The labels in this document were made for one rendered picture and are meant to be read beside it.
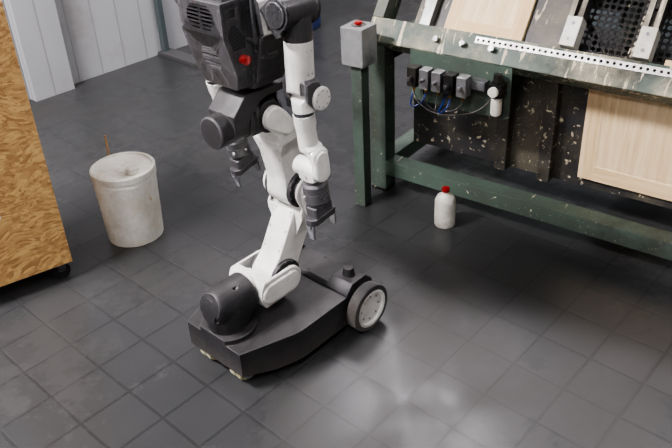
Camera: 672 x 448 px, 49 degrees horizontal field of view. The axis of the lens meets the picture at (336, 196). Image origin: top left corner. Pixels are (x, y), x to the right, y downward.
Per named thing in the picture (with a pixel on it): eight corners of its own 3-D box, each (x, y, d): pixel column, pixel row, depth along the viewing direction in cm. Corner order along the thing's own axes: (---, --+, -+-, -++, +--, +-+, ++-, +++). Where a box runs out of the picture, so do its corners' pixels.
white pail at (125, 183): (91, 234, 366) (69, 148, 342) (141, 208, 385) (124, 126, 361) (128, 257, 347) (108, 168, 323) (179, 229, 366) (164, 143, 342)
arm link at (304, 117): (311, 150, 236) (302, 95, 225) (288, 142, 242) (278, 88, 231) (333, 135, 242) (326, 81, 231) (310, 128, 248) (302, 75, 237)
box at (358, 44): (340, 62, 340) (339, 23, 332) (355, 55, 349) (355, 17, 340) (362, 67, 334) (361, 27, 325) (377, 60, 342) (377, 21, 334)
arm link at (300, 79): (306, 118, 227) (302, 46, 217) (276, 109, 235) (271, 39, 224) (331, 107, 235) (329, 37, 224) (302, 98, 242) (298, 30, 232)
